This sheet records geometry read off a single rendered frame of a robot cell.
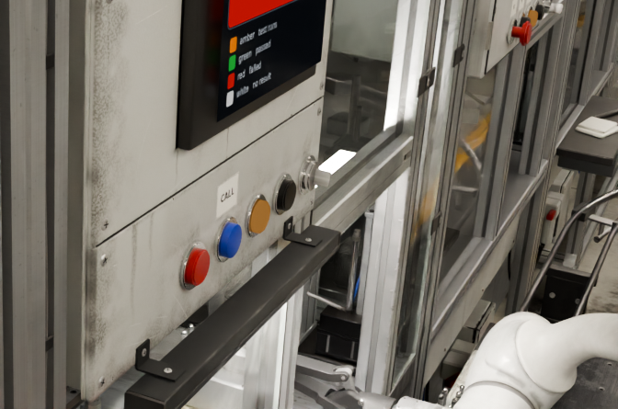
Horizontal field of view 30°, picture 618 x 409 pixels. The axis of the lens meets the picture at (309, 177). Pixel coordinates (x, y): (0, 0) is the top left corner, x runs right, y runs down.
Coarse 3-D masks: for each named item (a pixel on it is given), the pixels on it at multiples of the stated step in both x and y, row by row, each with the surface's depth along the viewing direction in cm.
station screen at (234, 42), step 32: (224, 0) 83; (320, 0) 101; (224, 32) 84; (256, 32) 89; (288, 32) 95; (320, 32) 102; (224, 64) 85; (256, 64) 90; (288, 64) 97; (224, 96) 86; (256, 96) 92
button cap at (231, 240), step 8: (232, 224) 97; (224, 232) 96; (232, 232) 97; (240, 232) 98; (224, 240) 96; (232, 240) 97; (240, 240) 99; (224, 248) 96; (232, 248) 97; (224, 256) 97; (232, 256) 98
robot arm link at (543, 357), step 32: (512, 320) 156; (544, 320) 157; (576, 320) 143; (608, 320) 136; (480, 352) 154; (512, 352) 148; (544, 352) 146; (576, 352) 143; (608, 352) 134; (512, 384) 147; (544, 384) 146
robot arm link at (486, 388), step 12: (480, 384) 148; (492, 384) 147; (504, 384) 147; (468, 396) 146; (480, 396) 145; (492, 396) 145; (504, 396) 145; (516, 396) 146; (444, 408) 145; (456, 408) 145; (468, 408) 143; (480, 408) 143; (492, 408) 143; (504, 408) 143; (516, 408) 144; (528, 408) 146
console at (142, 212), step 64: (128, 0) 75; (192, 0) 81; (128, 64) 76; (192, 64) 83; (320, 64) 111; (128, 128) 78; (192, 128) 85; (256, 128) 99; (320, 128) 115; (128, 192) 80; (192, 192) 90; (256, 192) 102; (128, 256) 82; (192, 256) 91; (256, 256) 106; (128, 320) 84
